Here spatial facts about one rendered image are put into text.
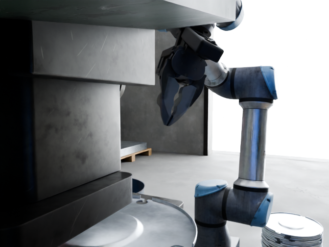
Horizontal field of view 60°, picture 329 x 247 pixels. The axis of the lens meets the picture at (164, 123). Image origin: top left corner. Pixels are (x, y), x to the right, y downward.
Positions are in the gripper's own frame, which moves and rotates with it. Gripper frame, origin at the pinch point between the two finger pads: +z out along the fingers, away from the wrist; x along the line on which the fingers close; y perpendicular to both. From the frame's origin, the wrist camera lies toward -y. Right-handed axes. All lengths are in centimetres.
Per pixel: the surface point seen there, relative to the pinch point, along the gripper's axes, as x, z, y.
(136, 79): 13.5, -1.6, -19.9
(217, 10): 10.4, -8.6, -28.1
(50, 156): 19.7, 7.9, -24.8
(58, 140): 19.4, 6.6, -24.1
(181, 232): -1.3, 15.8, -14.2
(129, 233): 6.0, 17.7, -13.0
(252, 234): -135, 52, 112
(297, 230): -105, 27, 53
